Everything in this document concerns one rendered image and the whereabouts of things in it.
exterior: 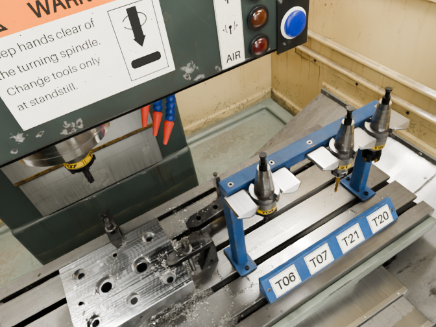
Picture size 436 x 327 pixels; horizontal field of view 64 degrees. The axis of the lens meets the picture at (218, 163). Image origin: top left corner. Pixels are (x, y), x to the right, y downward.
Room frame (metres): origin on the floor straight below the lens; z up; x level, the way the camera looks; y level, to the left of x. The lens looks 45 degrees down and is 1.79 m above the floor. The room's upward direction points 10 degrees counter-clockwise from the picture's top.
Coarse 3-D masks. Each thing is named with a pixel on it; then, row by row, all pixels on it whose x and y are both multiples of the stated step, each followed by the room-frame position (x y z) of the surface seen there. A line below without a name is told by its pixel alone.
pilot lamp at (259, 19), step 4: (256, 12) 0.36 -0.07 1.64; (260, 12) 0.36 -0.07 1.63; (264, 12) 0.36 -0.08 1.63; (252, 16) 0.36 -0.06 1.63; (256, 16) 0.36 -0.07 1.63; (260, 16) 0.36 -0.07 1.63; (264, 16) 0.36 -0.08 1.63; (252, 20) 0.36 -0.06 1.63; (256, 20) 0.36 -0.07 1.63; (260, 20) 0.36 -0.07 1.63; (264, 20) 0.36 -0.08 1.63; (252, 24) 0.36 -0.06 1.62; (256, 24) 0.36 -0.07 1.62; (260, 24) 0.36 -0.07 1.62
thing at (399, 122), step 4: (392, 112) 0.63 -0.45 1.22; (396, 112) 0.63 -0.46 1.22; (392, 116) 0.62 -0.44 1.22; (396, 116) 0.62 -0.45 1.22; (400, 116) 0.62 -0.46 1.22; (392, 120) 0.61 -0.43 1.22; (396, 120) 0.60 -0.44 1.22; (400, 120) 0.60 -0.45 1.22; (404, 120) 0.60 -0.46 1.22; (408, 120) 0.60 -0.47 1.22; (396, 124) 0.59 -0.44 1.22; (400, 124) 0.59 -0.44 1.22; (404, 124) 0.59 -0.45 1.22; (408, 124) 0.59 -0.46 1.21; (396, 128) 0.58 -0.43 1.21; (400, 128) 0.58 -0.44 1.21; (404, 128) 0.58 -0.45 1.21
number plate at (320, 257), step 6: (324, 246) 0.45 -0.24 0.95; (312, 252) 0.44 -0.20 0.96; (318, 252) 0.44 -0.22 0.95; (324, 252) 0.44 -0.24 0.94; (330, 252) 0.44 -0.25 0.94; (306, 258) 0.43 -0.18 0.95; (312, 258) 0.43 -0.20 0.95; (318, 258) 0.43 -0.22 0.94; (324, 258) 0.43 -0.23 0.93; (330, 258) 0.43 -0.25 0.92; (306, 264) 0.42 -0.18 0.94; (312, 264) 0.42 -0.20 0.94; (318, 264) 0.42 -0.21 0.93; (324, 264) 0.42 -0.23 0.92; (312, 270) 0.41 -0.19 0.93; (318, 270) 0.41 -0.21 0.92
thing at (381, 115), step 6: (390, 102) 0.58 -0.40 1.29; (378, 108) 0.59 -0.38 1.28; (384, 108) 0.58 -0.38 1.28; (390, 108) 0.58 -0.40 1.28; (378, 114) 0.58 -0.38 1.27; (384, 114) 0.57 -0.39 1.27; (390, 114) 0.58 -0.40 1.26; (372, 120) 0.59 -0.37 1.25; (378, 120) 0.58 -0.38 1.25; (384, 120) 0.57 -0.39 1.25; (372, 126) 0.58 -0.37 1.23; (378, 126) 0.57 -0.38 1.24; (384, 126) 0.57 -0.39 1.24
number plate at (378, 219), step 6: (378, 210) 0.53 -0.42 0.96; (384, 210) 0.53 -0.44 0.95; (372, 216) 0.52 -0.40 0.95; (378, 216) 0.52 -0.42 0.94; (384, 216) 0.52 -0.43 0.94; (390, 216) 0.52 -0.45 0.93; (372, 222) 0.51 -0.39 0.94; (378, 222) 0.51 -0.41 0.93; (384, 222) 0.51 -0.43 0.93; (390, 222) 0.51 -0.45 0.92; (372, 228) 0.49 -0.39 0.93; (378, 228) 0.50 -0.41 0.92
